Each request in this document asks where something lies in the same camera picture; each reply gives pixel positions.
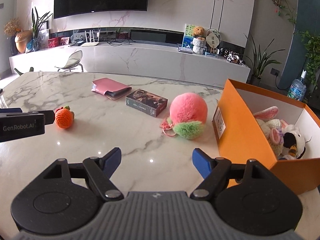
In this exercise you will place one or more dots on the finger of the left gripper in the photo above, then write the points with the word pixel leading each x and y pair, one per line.
pixel 11 110

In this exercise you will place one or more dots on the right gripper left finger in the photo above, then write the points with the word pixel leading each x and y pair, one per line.
pixel 99 172

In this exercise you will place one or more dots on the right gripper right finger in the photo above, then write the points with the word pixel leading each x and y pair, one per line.
pixel 214 173

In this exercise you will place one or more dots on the orange crochet fruit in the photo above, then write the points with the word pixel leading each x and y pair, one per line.
pixel 64 117

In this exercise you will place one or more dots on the pink peach plush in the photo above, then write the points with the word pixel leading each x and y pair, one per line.
pixel 187 117

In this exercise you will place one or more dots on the white crochet bunny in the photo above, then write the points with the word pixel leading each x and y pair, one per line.
pixel 272 129

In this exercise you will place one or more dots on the illustrated card box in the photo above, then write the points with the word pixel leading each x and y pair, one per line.
pixel 146 102

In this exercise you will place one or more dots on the white cow plush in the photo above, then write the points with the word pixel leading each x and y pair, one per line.
pixel 294 143

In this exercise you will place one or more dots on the orange cardboard box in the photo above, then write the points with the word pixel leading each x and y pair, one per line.
pixel 239 136

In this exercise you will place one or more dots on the golden acorn vase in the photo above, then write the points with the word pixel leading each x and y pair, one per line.
pixel 21 39

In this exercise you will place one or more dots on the small white chair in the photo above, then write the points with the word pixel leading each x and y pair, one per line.
pixel 73 61

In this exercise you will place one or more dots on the left potted green plant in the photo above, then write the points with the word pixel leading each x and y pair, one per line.
pixel 37 23

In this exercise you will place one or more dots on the white wifi router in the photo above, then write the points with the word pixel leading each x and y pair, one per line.
pixel 91 38

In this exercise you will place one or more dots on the black toy vehicle model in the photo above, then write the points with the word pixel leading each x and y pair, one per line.
pixel 233 57

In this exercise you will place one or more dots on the blue water jug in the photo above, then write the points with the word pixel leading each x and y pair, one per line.
pixel 297 89

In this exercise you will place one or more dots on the potted orchid plant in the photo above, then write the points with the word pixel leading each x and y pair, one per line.
pixel 259 60

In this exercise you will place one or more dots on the white marble tv console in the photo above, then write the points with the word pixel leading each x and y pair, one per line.
pixel 137 59

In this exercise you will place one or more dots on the blue landscape picture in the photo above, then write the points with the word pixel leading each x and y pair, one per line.
pixel 188 36

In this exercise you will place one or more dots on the round paper fan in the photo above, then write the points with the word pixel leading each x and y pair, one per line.
pixel 213 40

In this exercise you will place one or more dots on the brown teddy bear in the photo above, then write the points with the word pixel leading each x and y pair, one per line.
pixel 198 31

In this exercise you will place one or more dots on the hanging pothos plant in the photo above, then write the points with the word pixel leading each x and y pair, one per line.
pixel 312 45

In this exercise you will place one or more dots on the wall trailing vine plant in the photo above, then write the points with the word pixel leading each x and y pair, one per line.
pixel 283 8

